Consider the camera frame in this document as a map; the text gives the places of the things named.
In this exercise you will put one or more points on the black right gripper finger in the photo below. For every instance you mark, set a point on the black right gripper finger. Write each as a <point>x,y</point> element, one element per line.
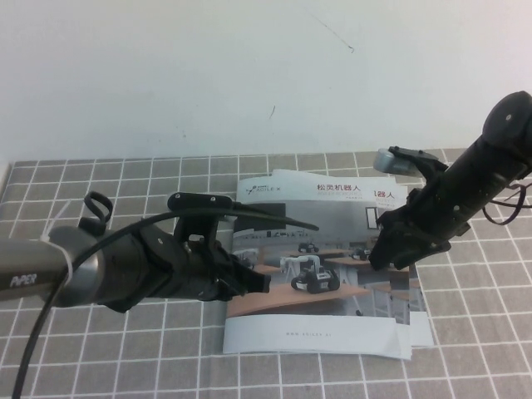
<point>388,249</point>
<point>424,251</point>

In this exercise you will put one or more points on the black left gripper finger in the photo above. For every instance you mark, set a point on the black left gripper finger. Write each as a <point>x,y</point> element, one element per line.
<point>233,292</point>
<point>257,282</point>

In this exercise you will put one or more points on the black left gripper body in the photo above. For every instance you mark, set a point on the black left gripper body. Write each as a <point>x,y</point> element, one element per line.
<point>208,274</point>

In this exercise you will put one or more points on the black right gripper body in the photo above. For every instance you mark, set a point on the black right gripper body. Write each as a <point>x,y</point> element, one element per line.
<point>428,216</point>

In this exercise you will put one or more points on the AgileX brochure with cover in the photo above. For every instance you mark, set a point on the AgileX brochure with cover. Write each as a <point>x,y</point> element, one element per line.
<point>311,307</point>

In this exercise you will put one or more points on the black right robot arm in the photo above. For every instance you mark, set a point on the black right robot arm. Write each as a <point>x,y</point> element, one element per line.
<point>494,166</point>

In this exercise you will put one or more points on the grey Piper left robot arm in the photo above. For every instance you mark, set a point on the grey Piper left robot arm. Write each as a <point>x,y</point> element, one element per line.
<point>45,270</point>

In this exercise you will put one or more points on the AgileX brochure lowest in stack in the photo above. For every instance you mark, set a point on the AgileX brochure lowest in stack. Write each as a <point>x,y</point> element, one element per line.
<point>422,316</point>

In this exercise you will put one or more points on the grey white-checked tablecloth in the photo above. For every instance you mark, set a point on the grey white-checked tablecloth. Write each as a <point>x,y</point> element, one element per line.
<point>124,353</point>

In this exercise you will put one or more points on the white zip tie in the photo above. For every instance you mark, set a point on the white zip tie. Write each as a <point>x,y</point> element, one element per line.
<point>68,262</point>

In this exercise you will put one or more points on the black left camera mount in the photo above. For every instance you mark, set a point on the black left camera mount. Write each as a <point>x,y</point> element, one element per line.
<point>197,226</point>

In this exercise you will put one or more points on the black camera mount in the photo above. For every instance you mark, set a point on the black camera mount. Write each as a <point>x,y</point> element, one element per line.
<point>426,164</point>
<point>197,226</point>

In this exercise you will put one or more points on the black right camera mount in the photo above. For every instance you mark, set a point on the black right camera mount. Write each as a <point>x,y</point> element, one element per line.
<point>426,164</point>

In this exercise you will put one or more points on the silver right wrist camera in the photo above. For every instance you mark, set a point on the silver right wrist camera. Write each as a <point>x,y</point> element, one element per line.
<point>392,163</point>

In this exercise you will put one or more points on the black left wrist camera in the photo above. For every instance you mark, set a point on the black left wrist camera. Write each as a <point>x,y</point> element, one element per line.
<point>199,201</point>

